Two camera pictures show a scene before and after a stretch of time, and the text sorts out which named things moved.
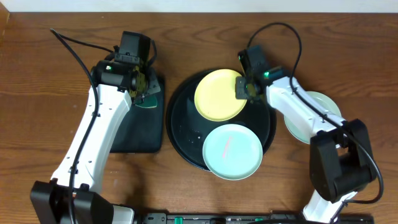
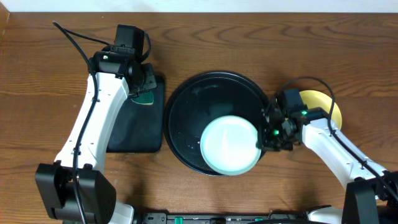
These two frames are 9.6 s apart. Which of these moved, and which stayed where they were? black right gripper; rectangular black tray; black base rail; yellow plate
Moved: black right gripper; yellow plate
Stayed: black base rail; rectangular black tray
